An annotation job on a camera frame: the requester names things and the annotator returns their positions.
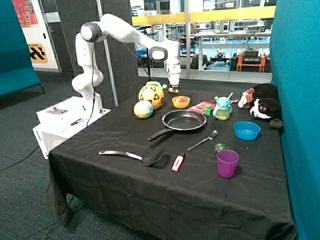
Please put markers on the red patterned card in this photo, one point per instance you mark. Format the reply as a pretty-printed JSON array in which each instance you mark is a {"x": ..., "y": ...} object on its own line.
[{"x": 202, "y": 107}]

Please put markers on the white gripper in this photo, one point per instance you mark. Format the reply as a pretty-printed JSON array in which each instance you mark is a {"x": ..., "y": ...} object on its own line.
[{"x": 173, "y": 74}]

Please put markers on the yellow plastic bowl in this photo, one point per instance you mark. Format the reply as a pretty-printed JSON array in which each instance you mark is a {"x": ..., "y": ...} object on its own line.
[{"x": 181, "y": 105}]

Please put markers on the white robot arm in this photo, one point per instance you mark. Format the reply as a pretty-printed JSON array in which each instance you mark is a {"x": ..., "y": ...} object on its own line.
[{"x": 112, "y": 26}]

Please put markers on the teal partition wall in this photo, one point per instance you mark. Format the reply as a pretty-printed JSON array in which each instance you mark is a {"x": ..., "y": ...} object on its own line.
[{"x": 295, "y": 62}]

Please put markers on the plush dog toy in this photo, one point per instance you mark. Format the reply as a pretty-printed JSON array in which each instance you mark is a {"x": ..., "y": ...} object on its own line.
[{"x": 263, "y": 103}]

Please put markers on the teal sofa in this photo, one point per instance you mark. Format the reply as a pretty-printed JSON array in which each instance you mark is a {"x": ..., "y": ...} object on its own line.
[{"x": 16, "y": 69}]

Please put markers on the yellow black sign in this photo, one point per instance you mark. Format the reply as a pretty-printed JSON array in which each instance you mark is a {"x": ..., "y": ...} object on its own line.
[{"x": 37, "y": 53}]

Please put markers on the white robot control box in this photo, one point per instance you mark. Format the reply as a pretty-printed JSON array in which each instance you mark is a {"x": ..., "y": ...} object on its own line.
[{"x": 62, "y": 120}]

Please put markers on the purple plastic cup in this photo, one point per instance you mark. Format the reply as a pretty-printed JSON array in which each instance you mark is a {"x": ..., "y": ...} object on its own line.
[{"x": 227, "y": 161}]

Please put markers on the black tablecloth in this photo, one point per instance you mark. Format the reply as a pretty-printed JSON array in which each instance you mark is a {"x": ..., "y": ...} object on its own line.
[{"x": 193, "y": 203}]

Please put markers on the green toy watering can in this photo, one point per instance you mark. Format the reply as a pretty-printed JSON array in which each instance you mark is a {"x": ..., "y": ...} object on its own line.
[{"x": 157, "y": 84}]

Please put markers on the green building block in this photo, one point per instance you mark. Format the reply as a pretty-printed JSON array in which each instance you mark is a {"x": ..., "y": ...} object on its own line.
[{"x": 207, "y": 110}]

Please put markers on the black frying pan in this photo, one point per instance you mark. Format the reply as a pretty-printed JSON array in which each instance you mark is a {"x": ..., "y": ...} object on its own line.
[{"x": 180, "y": 120}]

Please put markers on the blue plastic bowl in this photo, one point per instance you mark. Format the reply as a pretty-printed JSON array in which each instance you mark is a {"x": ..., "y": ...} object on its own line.
[{"x": 246, "y": 130}]

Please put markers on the green toy pepper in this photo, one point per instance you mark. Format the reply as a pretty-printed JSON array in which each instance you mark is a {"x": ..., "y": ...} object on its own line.
[{"x": 220, "y": 146}]

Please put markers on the small orange yellow ball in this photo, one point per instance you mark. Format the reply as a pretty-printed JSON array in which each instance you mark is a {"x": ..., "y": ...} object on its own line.
[{"x": 180, "y": 99}]

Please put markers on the black slotted spatula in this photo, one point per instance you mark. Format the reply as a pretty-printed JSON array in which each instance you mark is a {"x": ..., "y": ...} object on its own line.
[{"x": 148, "y": 161}]

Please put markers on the silver fork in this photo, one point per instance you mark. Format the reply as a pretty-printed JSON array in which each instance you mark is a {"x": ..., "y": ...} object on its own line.
[{"x": 210, "y": 137}]

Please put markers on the yellow toy lemon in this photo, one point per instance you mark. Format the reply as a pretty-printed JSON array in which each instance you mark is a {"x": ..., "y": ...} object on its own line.
[{"x": 173, "y": 90}]

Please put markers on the pastel plush ball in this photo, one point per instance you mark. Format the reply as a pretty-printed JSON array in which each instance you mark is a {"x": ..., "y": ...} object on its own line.
[{"x": 143, "y": 109}]

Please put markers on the red poster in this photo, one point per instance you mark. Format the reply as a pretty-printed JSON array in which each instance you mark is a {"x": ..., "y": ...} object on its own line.
[{"x": 26, "y": 13}]

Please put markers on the yellow black soccer ball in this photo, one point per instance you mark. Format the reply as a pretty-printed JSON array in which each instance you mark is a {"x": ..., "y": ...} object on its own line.
[{"x": 153, "y": 94}]

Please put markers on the teal baby sippy cup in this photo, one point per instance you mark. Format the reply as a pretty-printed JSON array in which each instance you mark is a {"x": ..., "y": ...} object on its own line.
[{"x": 223, "y": 108}]

